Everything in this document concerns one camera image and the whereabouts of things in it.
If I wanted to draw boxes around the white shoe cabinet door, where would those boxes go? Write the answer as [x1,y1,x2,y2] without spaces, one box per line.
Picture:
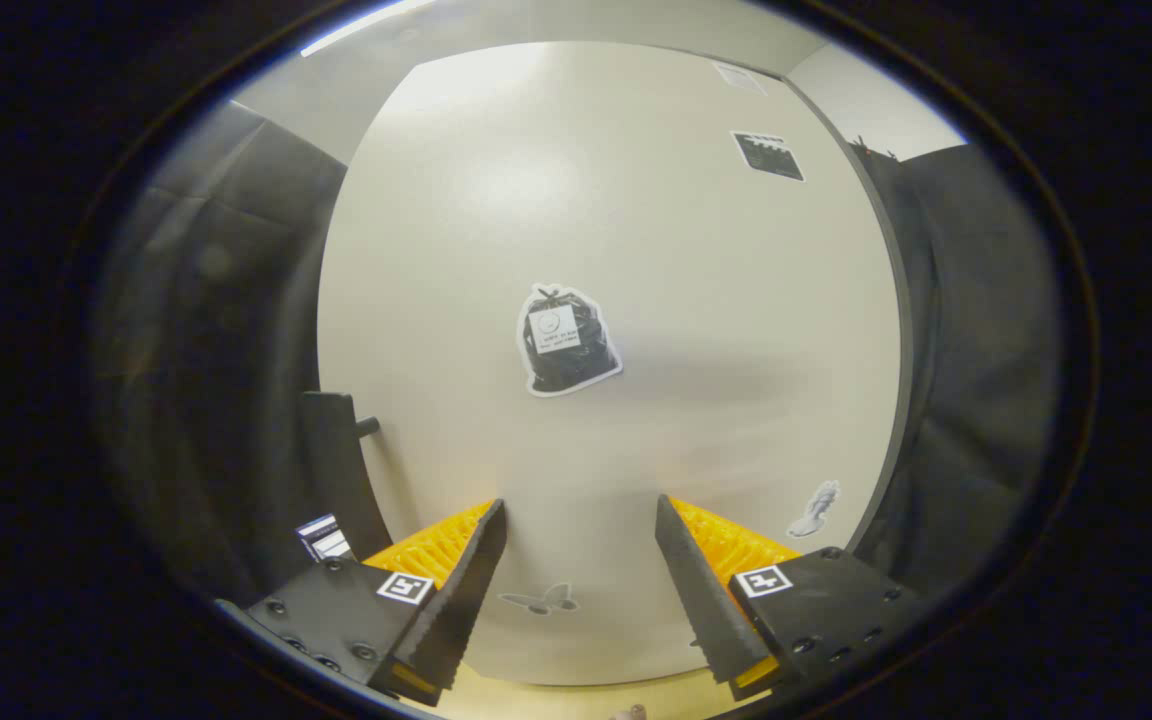
[316,40,902,688]

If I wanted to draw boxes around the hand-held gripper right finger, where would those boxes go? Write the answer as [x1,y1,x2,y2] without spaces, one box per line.
[654,493,927,701]

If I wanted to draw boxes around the black door handle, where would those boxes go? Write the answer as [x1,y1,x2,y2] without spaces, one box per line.
[298,391,395,563]

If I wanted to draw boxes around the black backdrop cloth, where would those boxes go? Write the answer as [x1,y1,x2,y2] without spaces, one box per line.
[91,100,1062,601]

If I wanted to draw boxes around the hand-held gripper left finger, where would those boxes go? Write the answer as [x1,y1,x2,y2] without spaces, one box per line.
[244,498,509,708]

